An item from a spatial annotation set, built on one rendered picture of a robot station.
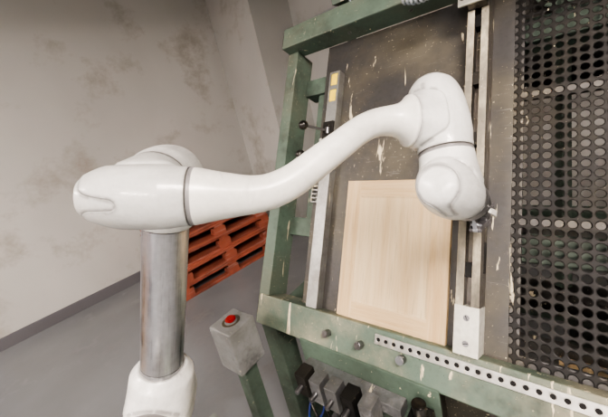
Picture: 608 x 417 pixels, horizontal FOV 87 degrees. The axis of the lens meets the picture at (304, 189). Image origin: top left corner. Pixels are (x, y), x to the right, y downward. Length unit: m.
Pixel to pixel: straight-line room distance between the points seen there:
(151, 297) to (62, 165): 3.48
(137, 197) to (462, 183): 0.51
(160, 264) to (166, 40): 4.13
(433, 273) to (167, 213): 0.79
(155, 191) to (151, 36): 4.19
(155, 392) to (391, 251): 0.76
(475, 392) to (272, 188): 0.77
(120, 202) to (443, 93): 0.58
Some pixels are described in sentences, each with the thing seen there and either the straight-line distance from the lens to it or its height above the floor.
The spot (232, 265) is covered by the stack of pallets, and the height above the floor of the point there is 0.10.
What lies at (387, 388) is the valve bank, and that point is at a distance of 1.19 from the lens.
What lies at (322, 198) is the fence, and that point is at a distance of 1.26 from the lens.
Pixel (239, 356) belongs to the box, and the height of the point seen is 0.83.
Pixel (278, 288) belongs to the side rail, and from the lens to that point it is 1.44.
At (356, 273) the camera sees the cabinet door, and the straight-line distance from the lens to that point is 1.19.
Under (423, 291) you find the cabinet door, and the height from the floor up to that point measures 1.01.
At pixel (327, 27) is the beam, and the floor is 1.90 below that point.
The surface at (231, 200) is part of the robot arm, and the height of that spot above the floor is 1.51.
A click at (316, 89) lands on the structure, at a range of 1.56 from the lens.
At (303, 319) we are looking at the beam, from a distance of 1.30.
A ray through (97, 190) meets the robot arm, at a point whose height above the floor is 1.58.
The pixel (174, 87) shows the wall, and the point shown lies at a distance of 4.59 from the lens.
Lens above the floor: 1.64
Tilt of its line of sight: 15 degrees down
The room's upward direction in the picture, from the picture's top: 13 degrees counter-clockwise
